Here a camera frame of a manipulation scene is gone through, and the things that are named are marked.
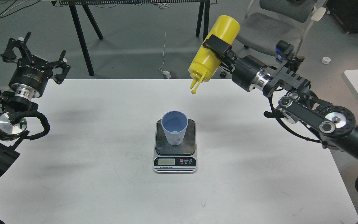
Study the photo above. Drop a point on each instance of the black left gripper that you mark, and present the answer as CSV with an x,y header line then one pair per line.
x,y
29,77

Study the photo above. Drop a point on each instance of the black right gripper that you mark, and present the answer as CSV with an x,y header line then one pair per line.
x,y
246,68

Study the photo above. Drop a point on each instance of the yellow squeeze bottle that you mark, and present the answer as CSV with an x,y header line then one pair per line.
x,y
210,54

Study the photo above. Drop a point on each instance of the blue ribbed plastic cup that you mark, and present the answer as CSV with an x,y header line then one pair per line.
x,y
174,124

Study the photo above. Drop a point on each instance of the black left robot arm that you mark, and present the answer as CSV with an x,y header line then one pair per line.
x,y
19,116

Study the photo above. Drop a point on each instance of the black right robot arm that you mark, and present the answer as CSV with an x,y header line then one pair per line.
x,y
289,95

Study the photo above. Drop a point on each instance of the digital kitchen scale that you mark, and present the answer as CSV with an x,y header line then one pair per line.
x,y
175,159

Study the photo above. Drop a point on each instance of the grey office chair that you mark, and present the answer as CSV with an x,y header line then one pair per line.
x,y
267,22

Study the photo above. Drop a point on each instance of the black-legged trestle table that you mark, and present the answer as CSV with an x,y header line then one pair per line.
x,y
135,38

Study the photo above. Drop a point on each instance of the small white spool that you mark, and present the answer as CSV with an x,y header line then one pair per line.
x,y
326,60

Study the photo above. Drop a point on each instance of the black cabinet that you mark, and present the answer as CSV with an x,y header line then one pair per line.
x,y
345,13

